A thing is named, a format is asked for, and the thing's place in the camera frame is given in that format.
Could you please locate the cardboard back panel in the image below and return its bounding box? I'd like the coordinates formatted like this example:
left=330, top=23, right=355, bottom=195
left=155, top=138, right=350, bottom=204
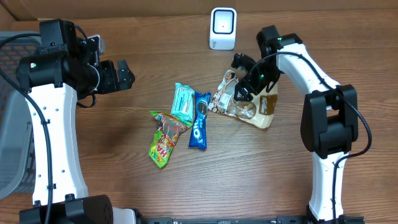
left=1, top=0, right=397, bottom=21

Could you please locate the blue Oreo cookie pack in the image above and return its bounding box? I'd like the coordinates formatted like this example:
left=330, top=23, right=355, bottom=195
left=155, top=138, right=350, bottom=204
left=188, top=92, right=211, bottom=150

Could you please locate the grey plastic mesh basket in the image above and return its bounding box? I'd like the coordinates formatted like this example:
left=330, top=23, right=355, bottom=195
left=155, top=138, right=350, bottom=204
left=1, top=37, right=41, bottom=199

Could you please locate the green gummy candy bag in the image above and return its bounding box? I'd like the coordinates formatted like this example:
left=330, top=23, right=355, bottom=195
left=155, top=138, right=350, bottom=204
left=149, top=111, right=193, bottom=168

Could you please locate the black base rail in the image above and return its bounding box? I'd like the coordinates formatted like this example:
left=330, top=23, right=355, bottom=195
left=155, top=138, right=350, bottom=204
left=136, top=214, right=366, bottom=224

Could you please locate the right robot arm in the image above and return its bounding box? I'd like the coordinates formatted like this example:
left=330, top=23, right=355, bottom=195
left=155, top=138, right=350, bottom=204
left=231, top=26, right=364, bottom=223

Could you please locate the beige paper snack bag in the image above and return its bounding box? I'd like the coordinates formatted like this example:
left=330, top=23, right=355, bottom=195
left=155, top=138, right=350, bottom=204
left=208, top=70, right=278, bottom=129

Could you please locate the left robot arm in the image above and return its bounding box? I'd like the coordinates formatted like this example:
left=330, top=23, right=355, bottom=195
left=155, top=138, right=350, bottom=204
left=17, top=19, right=137, bottom=223

